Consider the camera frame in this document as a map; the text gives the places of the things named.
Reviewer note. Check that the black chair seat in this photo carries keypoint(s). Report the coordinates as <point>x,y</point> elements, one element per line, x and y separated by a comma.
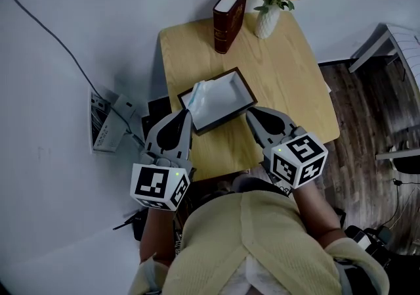
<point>408,165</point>

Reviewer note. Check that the black power adapter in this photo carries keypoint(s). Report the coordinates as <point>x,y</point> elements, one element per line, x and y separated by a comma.
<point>384,234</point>

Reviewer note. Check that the black and white device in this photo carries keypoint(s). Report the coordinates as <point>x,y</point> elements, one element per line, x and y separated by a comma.
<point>362,242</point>

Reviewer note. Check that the grey shelf board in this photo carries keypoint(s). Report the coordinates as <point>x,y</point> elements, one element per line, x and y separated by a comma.
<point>398,155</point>

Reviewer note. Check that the red hardcover book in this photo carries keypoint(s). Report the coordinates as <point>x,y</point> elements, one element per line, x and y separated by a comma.
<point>228,24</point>

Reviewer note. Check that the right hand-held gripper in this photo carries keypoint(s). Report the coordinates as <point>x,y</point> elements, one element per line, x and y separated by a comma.
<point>302,162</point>

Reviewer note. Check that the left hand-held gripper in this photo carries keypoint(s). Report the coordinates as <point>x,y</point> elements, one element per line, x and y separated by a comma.
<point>154,185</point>

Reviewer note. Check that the dark wooden tray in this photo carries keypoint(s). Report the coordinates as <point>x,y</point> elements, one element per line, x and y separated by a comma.
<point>226,103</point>

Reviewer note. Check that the white textured vase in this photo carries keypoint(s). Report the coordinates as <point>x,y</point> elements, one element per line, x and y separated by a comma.
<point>266,24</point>

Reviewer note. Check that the black flat panel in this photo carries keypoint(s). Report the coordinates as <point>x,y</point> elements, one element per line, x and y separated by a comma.
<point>159,109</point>

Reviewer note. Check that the white blue plastic packet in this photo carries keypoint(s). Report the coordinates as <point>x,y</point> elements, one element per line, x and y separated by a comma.
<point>200,98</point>

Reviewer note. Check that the person's pale yellow cardigan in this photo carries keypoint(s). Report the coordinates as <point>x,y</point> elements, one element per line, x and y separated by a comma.
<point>252,247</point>

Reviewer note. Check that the person's left forearm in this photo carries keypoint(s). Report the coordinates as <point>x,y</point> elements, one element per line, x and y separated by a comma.
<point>157,238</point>

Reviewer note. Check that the white side table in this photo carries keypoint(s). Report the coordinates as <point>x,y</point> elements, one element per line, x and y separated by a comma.
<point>407,47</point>

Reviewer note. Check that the person's right forearm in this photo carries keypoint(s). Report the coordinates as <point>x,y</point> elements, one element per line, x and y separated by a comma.
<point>315,218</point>

